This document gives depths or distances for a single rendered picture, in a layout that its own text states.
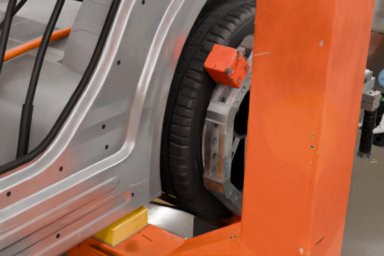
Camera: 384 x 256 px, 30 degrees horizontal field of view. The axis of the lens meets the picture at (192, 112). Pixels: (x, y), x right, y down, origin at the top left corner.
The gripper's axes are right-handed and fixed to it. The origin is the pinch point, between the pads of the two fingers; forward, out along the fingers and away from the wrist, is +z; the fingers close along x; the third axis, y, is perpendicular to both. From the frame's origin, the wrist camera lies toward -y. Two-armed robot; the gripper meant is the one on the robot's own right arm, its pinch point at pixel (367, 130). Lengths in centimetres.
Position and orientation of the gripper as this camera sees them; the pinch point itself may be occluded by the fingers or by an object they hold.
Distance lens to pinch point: 214.1
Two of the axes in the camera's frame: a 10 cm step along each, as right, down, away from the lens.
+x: 8.0, 2.6, -5.4
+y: 0.3, -9.2, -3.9
